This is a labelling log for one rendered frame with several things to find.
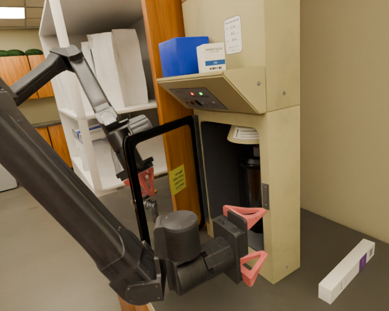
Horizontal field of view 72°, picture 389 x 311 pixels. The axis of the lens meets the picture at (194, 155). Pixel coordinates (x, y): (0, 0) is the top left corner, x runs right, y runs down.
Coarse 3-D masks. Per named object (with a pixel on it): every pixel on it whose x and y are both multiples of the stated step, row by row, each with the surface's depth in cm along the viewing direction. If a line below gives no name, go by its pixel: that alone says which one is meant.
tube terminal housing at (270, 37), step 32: (192, 0) 73; (224, 0) 62; (256, 0) 54; (288, 0) 56; (192, 32) 76; (256, 32) 56; (288, 32) 58; (256, 64) 59; (288, 64) 60; (288, 96) 62; (256, 128) 64; (288, 128) 64; (288, 160) 66; (288, 192) 69; (288, 224) 71; (288, 256) 74
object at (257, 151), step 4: (256, 148) 79; (256, 152) 79; (248, 156) 81; (252, 156) 80; (256, 156) 79; (244, 160) 81; (248, 160) 79; (252, 160) 78; (256, 160) 77; (252, 164) 78; (256, 164) 77; (260, 164) 77
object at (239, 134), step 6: (234, 126) 75; (240, 126) 73; (234, 132) 75; (240, 132) 73; (246, 132) 72; (252, 132) 71; (228, 138) 77; (234, 138) 74; (240, 138) 72; (246, 138) 71; (252, 138) 71; (258, 138) 70
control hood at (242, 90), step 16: (160, 80) 75; (176, 80) 68; (192, 80) 62; (208, 80) 57; (224, 80) 53; (240, 80) 54; (256, 80) 56; (176, 96) 79; (224, 96) 60; (240, 96) 55; (256, 96) 57; (256, 112) 58
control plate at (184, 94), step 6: (174, 90) 75; (180, 90) 72; (186, 90) 69; (192, 90) 67; (198, 90) 65; (204, 90) 63; (180, 96) 77; (186, 96) 74; (192, 96) 71; (198, 96) 69; (204, 96) 66; (210, 96) 64; (204, 102) 70; (210, 102) 68; (216, 102) 66; (210, 108) 72; (216, 108) 69; (222, 108) 67
